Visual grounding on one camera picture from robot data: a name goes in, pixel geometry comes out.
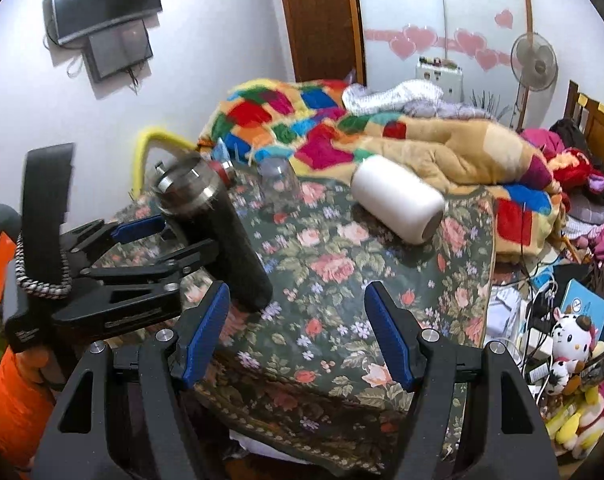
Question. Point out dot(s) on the small wall monitor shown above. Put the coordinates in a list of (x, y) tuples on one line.
[(117, 47)]

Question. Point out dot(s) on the wall television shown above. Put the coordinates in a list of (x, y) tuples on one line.
[(107, 0)]

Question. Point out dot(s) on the red plush toy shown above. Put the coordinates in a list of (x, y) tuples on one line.
[(577, 167)]

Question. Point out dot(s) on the standing fan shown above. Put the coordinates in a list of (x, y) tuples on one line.
[(534, 62)]

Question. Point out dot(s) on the cow plush toy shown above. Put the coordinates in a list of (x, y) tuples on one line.
[(569, 340)]

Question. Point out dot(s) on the white knitted cloth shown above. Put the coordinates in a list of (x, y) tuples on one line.
[(392, 97)]

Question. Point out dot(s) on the floral tablecloth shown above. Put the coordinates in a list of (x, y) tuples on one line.
[(332, 310)]

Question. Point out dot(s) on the yellow tube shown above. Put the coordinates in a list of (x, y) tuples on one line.
[(149, 142)]

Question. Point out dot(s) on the wooden headboard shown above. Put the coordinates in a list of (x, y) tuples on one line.
[(602, 125)]

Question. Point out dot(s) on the pink clothing pile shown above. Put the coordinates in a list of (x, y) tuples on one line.
[(602, 240)]

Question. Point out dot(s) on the clear glass cup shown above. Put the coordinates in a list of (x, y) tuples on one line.
[(279, 185)]

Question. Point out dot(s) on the pink heart wall stickers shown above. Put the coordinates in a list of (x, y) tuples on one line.
[(419, 37)]

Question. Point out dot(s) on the red capped steel bottle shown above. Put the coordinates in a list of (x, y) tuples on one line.
[(224, 171)]

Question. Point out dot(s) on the person's left forearm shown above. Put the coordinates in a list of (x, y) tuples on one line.
[(12, 405)]

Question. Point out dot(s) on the white electrical box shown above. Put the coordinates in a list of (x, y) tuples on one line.
[(439, 80)]

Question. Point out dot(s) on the black steel thermos cup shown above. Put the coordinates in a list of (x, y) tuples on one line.
[(232, 240)]

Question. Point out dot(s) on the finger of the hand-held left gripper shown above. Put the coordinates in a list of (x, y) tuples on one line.
[(137, 228), (182, 255)]

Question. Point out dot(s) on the brown wooden door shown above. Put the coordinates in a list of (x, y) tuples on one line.
[(322, 20)]

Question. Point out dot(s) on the yellow plush toy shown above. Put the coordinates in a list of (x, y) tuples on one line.
[(577, 422)]

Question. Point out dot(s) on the colourful patchwork blanket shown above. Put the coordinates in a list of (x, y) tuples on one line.
[(332, 130)]

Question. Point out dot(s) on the blue book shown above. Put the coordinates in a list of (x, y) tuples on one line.
[(584, 307)]

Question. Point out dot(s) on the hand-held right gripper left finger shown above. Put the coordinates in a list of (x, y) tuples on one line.
[(206, 332)]

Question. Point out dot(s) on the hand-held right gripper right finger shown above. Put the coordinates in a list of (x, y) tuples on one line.
[(386, 340)]

